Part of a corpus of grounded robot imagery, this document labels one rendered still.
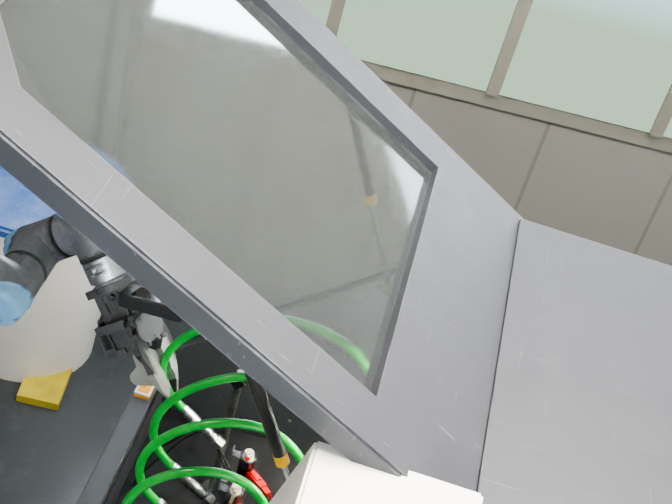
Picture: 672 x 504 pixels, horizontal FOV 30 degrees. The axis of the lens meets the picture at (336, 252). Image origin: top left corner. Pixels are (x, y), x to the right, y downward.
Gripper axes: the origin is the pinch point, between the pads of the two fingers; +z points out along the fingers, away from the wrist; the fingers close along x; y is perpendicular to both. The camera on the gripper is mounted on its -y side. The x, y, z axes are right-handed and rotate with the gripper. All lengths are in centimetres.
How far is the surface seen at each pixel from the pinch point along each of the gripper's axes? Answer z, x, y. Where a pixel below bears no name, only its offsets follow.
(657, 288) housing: 16, -35, -72
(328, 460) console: 5, 37, -44
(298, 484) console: 6, 41, -41
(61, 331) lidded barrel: 4, -110, 108
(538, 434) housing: 19, 10, -61
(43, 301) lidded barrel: -7, -102, 103
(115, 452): 11.0, -8.1, 23.5
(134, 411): 7.4, -18.5, 23.9
